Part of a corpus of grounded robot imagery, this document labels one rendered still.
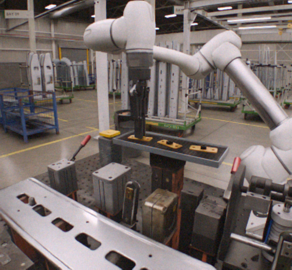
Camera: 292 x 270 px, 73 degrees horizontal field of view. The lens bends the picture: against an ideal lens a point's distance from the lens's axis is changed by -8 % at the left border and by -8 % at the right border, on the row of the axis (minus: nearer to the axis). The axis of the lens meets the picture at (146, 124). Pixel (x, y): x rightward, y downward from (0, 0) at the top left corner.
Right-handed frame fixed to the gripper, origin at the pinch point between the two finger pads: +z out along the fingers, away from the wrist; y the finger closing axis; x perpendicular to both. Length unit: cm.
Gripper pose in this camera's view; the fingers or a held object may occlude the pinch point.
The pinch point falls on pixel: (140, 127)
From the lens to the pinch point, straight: 74.8
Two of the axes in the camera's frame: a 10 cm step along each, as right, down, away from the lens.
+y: -3.9, 2.3, -8.9
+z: 0.0, 9.7, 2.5
